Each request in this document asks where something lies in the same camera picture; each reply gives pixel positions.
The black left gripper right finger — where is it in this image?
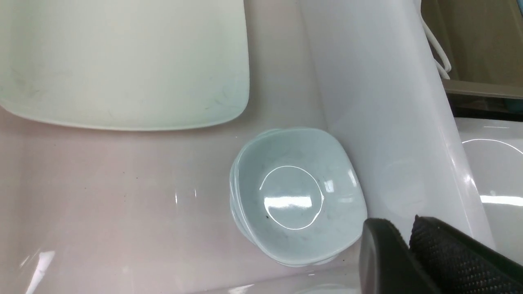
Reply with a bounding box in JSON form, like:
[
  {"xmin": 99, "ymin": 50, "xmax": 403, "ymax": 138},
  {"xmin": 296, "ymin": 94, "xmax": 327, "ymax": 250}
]
[{"xmin": 409, "ymin": 216, "xmax": 523, "ymax": 294}]

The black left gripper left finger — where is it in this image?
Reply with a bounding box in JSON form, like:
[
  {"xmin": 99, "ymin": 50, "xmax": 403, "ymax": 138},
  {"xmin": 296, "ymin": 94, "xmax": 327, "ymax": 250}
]
[{"xmin": 359, "ymin": 218, "xmax": 442, "ymax": 294}]

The white square plate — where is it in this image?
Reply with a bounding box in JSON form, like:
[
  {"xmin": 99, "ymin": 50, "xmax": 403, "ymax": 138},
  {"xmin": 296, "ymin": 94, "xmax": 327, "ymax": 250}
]
[
  {"xmin": 0, "ymin": 0, "xmax": 250, "ymax": 131},
  {"xmin": 455, "ymin": 118, "xmax": 523, "ymax": 264}
]

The white square plate in tub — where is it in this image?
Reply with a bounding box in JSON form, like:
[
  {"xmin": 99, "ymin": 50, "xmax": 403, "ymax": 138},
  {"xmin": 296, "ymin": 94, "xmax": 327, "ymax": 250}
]
[{"xmin": 0, "ymin": 0, "xmax": 250, "ymax": 131}]

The white bowl in tub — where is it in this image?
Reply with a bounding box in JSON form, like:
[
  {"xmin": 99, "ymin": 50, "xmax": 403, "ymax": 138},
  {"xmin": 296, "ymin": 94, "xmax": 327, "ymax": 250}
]
[{"xmin": 230, "ymin": 128, "xmax": 367, "ymax": 267}]

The white spoon left vertical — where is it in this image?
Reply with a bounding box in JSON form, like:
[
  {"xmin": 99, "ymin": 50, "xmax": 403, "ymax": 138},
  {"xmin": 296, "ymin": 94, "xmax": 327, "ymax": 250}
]
[{"xmin": 420, "ymin": 17, "xmax": 452, "ymax": 80}]

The olive brown plastic bin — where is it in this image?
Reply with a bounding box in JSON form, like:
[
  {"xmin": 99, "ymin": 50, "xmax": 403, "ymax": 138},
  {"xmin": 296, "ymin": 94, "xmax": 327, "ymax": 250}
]
[{"xmin": 421, "ymin": 0, "xmax": 523, "ymax": 100}]

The large white plastic tub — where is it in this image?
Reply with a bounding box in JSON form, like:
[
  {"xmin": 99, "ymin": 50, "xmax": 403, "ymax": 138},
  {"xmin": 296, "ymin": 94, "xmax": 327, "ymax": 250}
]
[{"xmin": 1, "ymin": 0, "xmax": 495, "ymax": 294}]

